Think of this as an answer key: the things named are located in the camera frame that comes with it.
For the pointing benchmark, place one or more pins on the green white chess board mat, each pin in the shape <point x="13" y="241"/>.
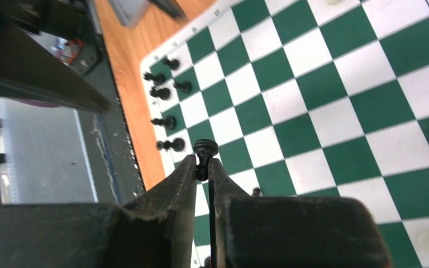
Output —
<point x="314" y="98"/>

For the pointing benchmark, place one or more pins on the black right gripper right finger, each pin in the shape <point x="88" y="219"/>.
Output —
<point x="252" y="231"/>

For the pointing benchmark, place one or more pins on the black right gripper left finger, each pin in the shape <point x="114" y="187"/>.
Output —
<point x="154" y="230"/>

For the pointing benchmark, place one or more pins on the silver tin lid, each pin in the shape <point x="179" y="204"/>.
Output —
<point x="129" y="12"/>

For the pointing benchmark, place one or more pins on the black chess piece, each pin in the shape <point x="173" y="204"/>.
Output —
<point x="205" y="150"/>

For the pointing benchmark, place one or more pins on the black chess pawn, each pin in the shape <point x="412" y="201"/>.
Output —
<point x="172" y="64"/>

